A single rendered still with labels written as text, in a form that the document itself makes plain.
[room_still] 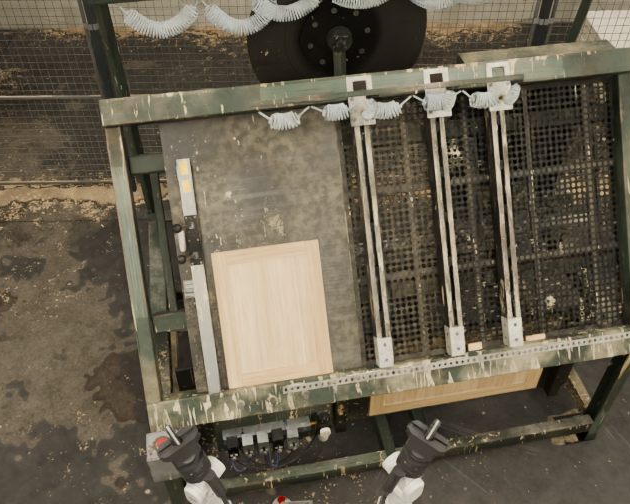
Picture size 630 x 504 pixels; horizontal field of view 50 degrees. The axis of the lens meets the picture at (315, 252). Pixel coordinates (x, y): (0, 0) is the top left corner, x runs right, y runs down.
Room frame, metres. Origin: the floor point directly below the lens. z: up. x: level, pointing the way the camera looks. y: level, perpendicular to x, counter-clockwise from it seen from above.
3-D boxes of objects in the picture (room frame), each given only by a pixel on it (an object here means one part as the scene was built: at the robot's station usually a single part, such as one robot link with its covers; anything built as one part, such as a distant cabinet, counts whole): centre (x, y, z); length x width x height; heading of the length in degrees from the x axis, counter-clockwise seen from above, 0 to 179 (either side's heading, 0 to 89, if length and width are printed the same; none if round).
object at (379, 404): (1.98, -0.71, 0.53); 0.90 x 0.02 x 0.55; 101
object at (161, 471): (1.34, 0.58, 0.84); 0.12 x 0.12 x 0.18; 11
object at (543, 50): (2.72, -0.98, 1.38); 0.70 x 0.15 x 0.85; 101
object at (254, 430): (1.49, 0.16, 0.69); 0.50 x 0.14 x 0.24; 101
